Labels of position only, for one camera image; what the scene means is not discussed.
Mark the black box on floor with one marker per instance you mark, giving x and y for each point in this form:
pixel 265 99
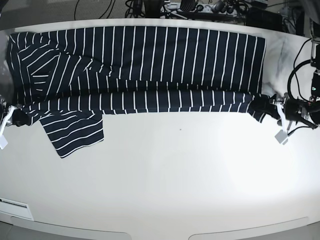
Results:
pixel 259 18

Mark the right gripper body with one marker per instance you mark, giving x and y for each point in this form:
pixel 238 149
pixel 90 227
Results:
pixel 10 121

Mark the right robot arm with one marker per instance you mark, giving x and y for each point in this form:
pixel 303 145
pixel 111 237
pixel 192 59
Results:
pixel 18 101

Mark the grey power strip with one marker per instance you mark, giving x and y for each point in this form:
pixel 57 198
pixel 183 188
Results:
pixel 202 8

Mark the navy white striped T-shirt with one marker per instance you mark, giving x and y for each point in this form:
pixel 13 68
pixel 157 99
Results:
pixel 71 78

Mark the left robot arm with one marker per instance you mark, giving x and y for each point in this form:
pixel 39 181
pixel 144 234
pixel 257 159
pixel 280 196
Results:
pixel 291 81

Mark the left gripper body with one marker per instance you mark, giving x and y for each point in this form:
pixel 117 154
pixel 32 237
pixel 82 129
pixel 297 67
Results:
pixel 287 109

